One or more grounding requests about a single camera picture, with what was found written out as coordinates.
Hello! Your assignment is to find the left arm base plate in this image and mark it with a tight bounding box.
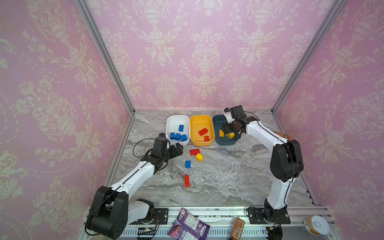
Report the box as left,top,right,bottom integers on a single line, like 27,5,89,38
140,208,169,225

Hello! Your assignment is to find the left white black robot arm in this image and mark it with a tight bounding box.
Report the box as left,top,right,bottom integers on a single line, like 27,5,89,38
85,138,184,240

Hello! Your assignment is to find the green food packet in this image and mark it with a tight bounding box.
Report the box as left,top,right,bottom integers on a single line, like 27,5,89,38
275,132,291,141

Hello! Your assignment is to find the red long lego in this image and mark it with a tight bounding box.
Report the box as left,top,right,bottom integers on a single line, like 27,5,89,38
199,128,208,136

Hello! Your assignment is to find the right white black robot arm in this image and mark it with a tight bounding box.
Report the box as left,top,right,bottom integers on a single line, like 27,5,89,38
222,117,304,223

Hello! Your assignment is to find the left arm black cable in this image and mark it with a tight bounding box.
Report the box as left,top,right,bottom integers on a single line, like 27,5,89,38
132,137,155,160

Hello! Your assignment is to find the white tin can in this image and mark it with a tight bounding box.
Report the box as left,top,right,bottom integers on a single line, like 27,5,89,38
304,215,330,236

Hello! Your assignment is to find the purple snack box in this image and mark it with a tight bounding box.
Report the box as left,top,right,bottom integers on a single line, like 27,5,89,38
167,208,211,240

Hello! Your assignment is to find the aluminium front rail frame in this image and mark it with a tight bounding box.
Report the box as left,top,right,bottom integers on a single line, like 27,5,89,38
120,205,343,240

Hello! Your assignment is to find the yellow plastic container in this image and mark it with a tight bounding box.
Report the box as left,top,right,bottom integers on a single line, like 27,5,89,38
190,115,215,147

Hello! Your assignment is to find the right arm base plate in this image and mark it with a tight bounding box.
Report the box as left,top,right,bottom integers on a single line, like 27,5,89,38
246,207,291,225

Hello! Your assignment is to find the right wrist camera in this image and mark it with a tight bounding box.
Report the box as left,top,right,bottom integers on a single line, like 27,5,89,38
224,105,247,124

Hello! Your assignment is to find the dark teal plastic container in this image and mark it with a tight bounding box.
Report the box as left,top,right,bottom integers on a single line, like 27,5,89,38
213,115,239,146

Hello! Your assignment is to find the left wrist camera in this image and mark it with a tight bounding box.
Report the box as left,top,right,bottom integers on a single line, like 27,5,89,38
151,133,170,158

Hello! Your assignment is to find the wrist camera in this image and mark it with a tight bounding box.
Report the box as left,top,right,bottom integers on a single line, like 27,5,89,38
151,133,170,158
224,105,247,124

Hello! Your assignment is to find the yellow long lego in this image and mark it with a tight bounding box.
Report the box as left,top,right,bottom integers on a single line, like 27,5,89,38
226,132,236,139

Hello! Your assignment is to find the brown snack bar packet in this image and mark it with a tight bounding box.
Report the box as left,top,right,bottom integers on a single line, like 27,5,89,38
230,218,245,240

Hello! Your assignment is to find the white plastic container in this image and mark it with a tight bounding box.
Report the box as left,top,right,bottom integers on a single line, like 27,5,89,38
166,115,191,146

